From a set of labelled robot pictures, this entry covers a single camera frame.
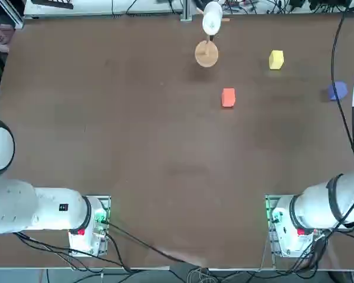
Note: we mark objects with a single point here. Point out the red foam cube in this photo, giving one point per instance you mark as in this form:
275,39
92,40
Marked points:
228,98

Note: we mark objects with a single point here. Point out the yellow foam cube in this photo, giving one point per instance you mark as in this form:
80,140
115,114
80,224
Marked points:
276,60

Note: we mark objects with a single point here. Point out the purple foam cube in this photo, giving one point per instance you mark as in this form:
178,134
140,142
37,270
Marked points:
340,90

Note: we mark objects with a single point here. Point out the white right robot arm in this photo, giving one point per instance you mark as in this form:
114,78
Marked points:
312,206

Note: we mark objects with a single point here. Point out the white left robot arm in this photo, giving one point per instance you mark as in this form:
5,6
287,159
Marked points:
47,209

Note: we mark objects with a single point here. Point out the wooden mug tree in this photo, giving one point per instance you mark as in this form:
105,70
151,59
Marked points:
206,56

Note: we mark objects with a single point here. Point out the white smiley mug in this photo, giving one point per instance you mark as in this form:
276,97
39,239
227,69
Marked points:
212,17

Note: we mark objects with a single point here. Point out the black comb-shaped rack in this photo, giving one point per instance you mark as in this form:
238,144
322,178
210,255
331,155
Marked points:
56,3

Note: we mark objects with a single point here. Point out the pink plastic basket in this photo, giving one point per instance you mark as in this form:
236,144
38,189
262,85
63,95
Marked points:
0,35

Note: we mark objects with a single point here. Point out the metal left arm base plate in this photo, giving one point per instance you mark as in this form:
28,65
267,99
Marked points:
107,203

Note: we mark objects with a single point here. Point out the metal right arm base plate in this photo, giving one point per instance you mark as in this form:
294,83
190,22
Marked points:
268,206

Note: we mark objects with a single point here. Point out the aluminium profile post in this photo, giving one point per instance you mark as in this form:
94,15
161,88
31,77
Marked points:
186,11

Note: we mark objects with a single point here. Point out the aluminium frame bar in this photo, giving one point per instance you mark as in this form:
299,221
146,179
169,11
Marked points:
16,14

